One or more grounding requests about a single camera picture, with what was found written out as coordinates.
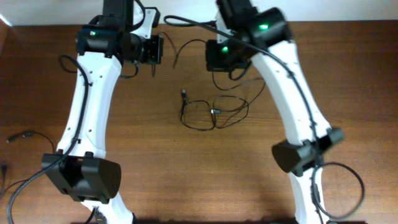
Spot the black USB-A cable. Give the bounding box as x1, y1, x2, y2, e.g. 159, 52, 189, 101
0, 129, 57, 200

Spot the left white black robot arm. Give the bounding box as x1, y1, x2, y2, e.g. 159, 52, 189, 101
42, 1, 164, 223

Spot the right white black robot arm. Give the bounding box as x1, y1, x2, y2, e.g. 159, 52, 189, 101
206, 1, 343, 223

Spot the black cable bundle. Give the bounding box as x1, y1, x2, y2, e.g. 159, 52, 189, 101
179, 71, 267, 131

